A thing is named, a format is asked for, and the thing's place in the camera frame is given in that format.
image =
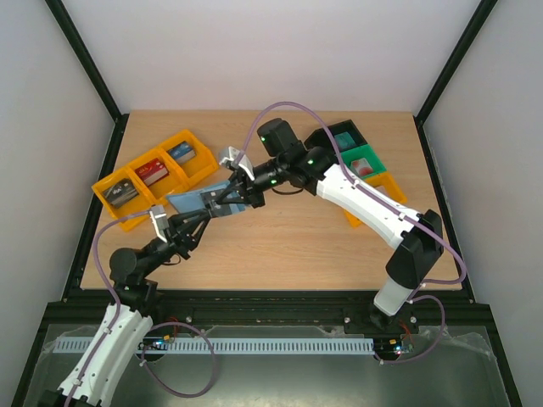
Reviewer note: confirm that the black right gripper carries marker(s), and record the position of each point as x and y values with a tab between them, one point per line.
247	190

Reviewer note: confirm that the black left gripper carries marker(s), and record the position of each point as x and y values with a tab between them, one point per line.
176	238

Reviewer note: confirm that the blue card holder wallet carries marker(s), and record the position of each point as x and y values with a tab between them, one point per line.
205	198

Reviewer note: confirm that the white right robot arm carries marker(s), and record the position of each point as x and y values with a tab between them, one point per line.
414	237

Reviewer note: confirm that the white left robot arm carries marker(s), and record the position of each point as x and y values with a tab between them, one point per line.
128	318

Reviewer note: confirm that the red cards stack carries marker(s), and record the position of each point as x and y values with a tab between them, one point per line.
152	172

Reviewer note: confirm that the blue cards stack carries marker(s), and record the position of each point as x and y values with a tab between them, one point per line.
182	153

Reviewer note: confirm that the black VIP cards stack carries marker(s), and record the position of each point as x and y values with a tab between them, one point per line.
120	193

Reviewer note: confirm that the teal cards in black bin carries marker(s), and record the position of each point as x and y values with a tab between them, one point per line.
344	141

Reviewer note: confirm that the red white april cards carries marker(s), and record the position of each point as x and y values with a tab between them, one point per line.
361	167

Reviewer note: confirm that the orange triple bin left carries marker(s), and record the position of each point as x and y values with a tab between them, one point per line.
176	165

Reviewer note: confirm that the black storage bin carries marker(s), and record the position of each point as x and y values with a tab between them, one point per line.
319	138

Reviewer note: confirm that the green storage bin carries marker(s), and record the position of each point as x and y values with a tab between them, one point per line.
367	152

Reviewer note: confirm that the orange storage bin right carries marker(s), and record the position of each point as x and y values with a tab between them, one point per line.
385	183

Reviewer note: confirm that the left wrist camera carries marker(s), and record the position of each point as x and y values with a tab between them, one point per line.
159	219

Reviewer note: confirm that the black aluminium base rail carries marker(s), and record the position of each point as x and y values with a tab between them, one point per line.
350	309

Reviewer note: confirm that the white slotted cable duct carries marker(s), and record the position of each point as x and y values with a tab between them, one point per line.
267	346

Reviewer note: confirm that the black frame post left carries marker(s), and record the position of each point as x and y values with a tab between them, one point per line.
79	48

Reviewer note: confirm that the black frame post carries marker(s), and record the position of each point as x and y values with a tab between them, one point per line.
79	48
465	41

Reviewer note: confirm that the black frame post right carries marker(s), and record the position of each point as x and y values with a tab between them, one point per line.
465	41

